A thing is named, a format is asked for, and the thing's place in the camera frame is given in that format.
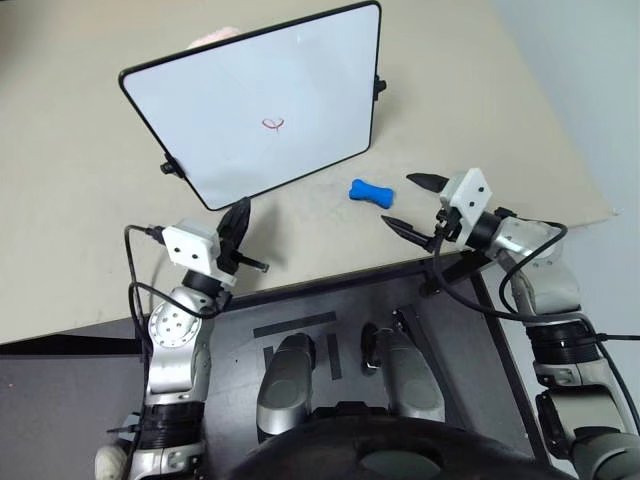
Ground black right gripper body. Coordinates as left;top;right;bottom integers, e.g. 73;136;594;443
431;197;465;247

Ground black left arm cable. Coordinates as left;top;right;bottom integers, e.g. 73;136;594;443
123;224;224;359

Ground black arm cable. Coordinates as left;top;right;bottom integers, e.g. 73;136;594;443
430;222;640;431
123;224;224;359

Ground person's bare hand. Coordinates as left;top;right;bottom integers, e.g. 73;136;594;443
185;25;240;52

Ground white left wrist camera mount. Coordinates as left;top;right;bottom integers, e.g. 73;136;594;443
163;218;236;287

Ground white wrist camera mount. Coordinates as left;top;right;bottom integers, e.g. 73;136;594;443
438;168;495;250
163;218;236;287

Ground blue bone-shaped eraser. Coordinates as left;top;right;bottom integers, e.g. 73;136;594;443
348;178;396;210

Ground silver robot leg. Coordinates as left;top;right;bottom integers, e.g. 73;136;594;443
374;328;447;427
255;332;317;446

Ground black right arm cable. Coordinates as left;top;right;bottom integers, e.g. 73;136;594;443
430;222;640;431

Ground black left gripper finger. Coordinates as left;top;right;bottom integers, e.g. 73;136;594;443
219;196;253;247
237;252;272;274

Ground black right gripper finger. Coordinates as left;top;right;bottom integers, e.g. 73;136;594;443
406;171;450;194
380;214;437;247

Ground silver left robot leg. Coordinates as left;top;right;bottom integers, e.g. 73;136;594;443
255;332;317;446

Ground dark rounded robot body shape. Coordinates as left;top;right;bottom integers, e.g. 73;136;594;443
224;402;566;480

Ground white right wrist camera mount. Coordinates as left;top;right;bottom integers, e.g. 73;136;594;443
438;168;495;250

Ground white whiteboard with black frame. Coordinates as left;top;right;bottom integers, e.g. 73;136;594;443
118;0;389;212

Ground medium black tape strip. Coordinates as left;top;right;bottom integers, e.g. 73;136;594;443
325;333;344;382

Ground long black tape strip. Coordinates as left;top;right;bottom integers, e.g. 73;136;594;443
252;311;338;340

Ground silver right robot leg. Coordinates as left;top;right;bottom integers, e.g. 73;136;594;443
374;328;447;427

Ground white rounded ball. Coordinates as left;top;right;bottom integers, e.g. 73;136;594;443
94;443;129;480

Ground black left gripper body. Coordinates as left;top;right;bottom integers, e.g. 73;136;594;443
215;233;245;275

